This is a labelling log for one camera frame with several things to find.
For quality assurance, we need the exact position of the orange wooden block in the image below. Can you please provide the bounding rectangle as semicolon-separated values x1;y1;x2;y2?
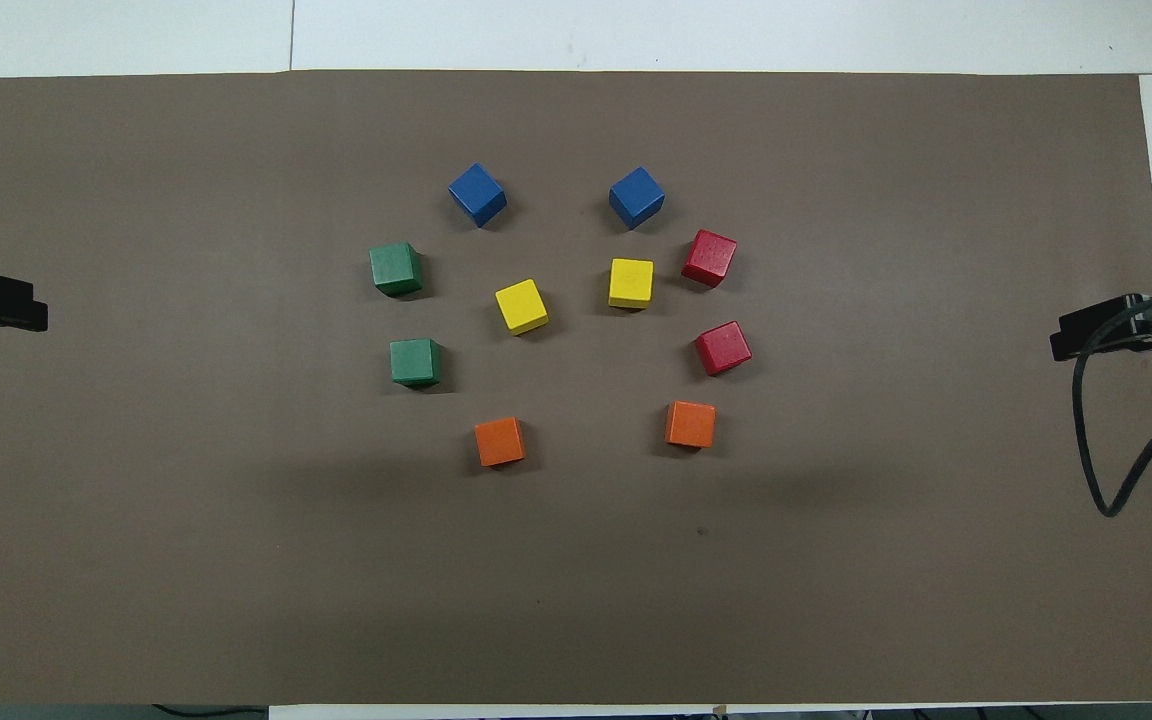
665;400;717;449
474;416;526;468

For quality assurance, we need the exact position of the green wooden block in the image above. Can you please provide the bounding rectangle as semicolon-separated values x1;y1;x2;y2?
369;242;424;298
389;338;443;389

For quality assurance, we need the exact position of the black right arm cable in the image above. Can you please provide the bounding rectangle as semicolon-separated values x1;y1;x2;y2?
1072;284;1152;518

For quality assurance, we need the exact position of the brown paper mat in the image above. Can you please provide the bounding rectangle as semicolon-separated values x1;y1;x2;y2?
0;70;1152;706

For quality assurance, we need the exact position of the red wooden block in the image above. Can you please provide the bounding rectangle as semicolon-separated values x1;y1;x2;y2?
681;229;738;289
694;320;753;377

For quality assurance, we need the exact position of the blue wooden block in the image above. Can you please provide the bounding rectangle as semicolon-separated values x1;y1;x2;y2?
448;163;508;229
608;166;666;231

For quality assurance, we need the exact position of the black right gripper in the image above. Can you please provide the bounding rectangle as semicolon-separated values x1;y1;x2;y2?
1050;290;1152;362

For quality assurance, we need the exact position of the yellow wooden block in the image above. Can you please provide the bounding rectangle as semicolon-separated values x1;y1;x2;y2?
608;258;655;310
494;279;550;336

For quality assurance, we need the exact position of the black floor cable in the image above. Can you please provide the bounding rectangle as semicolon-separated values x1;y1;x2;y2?
151;704;269;720

